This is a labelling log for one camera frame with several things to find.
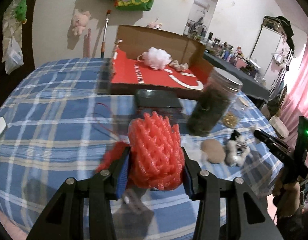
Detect blue plaid tablecloth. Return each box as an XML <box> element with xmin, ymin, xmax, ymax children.
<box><xmin>0</xmin><ymin>58</ymin><xmax>282</xmax><ymax>239</ymax></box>

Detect white wardrobe cabinet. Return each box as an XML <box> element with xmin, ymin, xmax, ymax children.
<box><xmin>250</xmin><ymin>16</ymin><xmax>285</xmax><ymax>72</ymax></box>

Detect dark beauty cream box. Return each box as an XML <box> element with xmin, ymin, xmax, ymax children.
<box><xmin>134</xmin><ymin>89</ymin><xmax>183</xmax><ymax>124</ymax></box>

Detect right hand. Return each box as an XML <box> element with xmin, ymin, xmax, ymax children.
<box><xmin>272</xmin><ymin>168</ymin><xmax>300</xmax><ymax>218</ymax></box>

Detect pink white plush behind box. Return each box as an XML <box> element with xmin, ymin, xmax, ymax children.
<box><xmin>146</xmin><ymin>17</ymin><xmax>163</xmax><ymax>30</ymax></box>

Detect pink plush on wall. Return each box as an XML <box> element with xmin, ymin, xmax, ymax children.
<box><xmin>71</xmin><ymin>9</ymin><xmax>91</xmax><ymax>36</ymax></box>

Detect red foam net sleeve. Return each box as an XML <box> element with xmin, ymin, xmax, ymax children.
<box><xmin>97</xmin><ymin>111</ymin><xmax>185</xmax><ymax>191</ymax></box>

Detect pink curtain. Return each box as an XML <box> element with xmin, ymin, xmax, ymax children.
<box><xmin>280</xmin><ymin>38</ymin><xmax>308</xmax><ymax>147</ymax></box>

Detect green plush on door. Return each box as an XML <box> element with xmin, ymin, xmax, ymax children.
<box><xmin>15</xmin><ymin>0</ymin><xmax>27</xmax><ymax>24</ymax></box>

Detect plastic bag on door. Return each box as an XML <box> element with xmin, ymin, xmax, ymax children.
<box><xmin>3</xmin><ymin>36</ymin><xmax>24</xmax><ymax>75</ymax></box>

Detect cardboard box red inside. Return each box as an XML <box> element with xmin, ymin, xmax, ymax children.
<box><xmin>110</xmin><ymin>25</ymin><xmax>213</xmax><ymax>100</ymax></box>

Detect tan round sponge puff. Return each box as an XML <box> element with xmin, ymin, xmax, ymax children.
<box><xmin>201</xmin><ymin>139</ymin><xmax>226</xmax><ymax>164</ymax></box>

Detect white fluffy bunny scrunchie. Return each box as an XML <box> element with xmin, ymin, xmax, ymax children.
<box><xmin>225</xmin><ymin>131</ymin><xmax>250</xmax><ymax>167</ymax></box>

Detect white mesh bath pouf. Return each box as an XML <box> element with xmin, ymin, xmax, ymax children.
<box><xmin>137</xmin><ymin>47</ymin><xmax>172</xmax><ymax>70</ymax></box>

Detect dark covered side table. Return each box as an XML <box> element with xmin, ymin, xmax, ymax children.
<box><xmin>203</xmin><ymin>52</ymin><xmax>269</xmax><ymax>101</ymax></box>

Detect broom with orange handle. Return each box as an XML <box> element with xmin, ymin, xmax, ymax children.
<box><xmin>101</xmin><ymin>10</ymin><xmax>111</xmax><ymax>58</ymax></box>

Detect small jar gold clips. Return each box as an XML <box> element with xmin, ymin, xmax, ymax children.
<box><xmin>221</xmin><ymin>97</ymin><xmax>249</xmax><ymax>129</ymax></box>

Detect large glass jar dark contents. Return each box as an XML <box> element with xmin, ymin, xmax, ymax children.
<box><xmin>187</xmin><ymin>68</ymin><xmax>243</xmax><ymax>137</ymax></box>

